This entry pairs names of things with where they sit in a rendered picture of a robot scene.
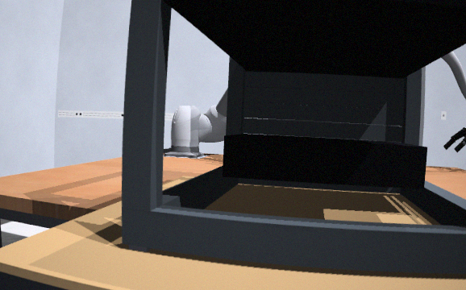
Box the dark grey metal rack frame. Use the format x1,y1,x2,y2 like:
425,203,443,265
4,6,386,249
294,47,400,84
122,0,466,274

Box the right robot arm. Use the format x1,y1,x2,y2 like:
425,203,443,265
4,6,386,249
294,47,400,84
164,88,228,158

